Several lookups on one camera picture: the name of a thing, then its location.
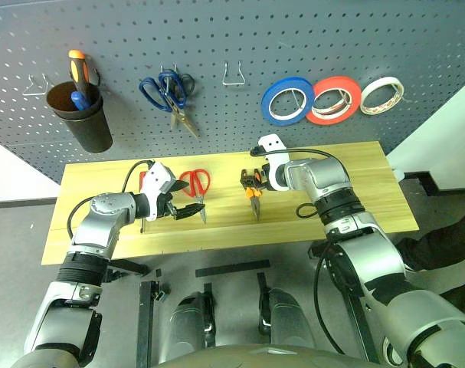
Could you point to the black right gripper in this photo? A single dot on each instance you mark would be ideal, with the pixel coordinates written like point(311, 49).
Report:
point(266, 178)

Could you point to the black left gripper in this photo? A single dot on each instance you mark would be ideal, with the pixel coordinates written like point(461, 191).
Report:
point(165, 205)

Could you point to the orange black pliers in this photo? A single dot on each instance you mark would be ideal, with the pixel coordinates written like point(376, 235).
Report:
point(256, 203)

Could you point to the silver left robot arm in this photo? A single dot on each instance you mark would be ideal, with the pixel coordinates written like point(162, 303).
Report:
point(98, 226)

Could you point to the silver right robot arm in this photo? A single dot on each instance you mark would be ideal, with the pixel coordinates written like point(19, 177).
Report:
point(370, 253)

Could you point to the blue tape roll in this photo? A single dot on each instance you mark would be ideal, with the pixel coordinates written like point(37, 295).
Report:
point(268, 104)

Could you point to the red tape roll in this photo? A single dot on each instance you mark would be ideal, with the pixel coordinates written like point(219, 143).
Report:
point(351, 92)

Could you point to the grey perforated pegboard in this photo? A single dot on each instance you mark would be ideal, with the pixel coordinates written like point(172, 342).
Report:
point(255, 38)

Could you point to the white tape roll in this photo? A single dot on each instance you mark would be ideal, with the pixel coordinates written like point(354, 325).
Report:
point(369, 90)

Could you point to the black cup holder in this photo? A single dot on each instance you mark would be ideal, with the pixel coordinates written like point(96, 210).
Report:
point(88, 130)

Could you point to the silver left robot leg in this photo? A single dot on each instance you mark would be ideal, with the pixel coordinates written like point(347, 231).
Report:
point(186, 326)

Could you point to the silver robot leg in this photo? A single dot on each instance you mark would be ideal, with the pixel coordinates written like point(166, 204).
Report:
point(289, 322)
point(186, 326)

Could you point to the small silver peg hook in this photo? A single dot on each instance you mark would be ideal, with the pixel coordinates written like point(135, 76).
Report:
point(174, 68)

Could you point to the silver right robot leg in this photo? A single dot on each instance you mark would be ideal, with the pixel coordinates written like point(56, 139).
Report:
point(289, 322)

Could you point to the grey robot torso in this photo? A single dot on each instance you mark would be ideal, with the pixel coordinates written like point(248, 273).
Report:
point(255, 358)

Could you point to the black fabric shape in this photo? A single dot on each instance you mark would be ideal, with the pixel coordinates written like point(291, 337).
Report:
point(439, 249)

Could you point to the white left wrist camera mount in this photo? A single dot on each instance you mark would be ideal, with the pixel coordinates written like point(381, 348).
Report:
point(157, 180)

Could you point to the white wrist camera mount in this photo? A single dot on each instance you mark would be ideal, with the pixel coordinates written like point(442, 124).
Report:
point(157, 180)
point(272, 145)

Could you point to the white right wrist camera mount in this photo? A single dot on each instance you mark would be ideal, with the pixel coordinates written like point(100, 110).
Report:
point(272, 145)

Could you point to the black flat frame bar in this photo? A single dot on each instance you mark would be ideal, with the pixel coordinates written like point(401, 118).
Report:
point(232, 268)

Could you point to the black table bracket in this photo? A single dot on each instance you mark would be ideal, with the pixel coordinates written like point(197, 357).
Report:
point(130, 266)

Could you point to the black upright frame post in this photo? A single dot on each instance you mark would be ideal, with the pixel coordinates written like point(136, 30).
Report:
point(146, 326)

